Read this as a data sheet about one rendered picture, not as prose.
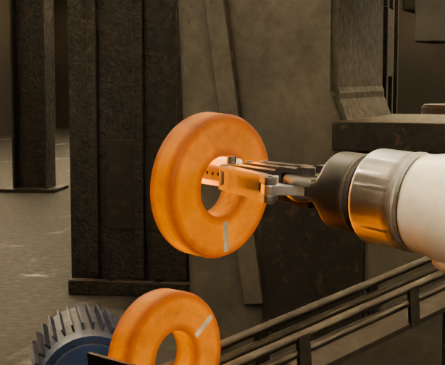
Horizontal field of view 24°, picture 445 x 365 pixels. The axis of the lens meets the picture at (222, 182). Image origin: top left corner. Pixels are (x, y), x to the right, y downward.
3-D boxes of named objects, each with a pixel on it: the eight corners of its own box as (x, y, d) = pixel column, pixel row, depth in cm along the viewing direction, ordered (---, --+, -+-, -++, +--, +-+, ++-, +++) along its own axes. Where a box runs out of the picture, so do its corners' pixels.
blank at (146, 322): (143, 450, 120) (164, 458, 118) (83, 355, 112) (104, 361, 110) (219, 353, 129) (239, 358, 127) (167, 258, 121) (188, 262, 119)
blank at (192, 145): (143, 122, 106) (165, 125, 104) (246, 101, 117) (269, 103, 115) (152, 270, 110) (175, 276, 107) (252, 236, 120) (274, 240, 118)
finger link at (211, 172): (244, 183, 108) (225, 185, 106) (209, 177, 111) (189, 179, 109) (245, 169, 108) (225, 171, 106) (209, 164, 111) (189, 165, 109)
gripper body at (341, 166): (341, 240, 96) (264, 224, 102) (394, 229, 102) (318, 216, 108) (346, 157, 95) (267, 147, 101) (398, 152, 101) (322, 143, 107)
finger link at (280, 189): (331, 203, 100) (297, 208, 96) (288, 195, 104) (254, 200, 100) (333, 178, 100) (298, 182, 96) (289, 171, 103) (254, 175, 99)
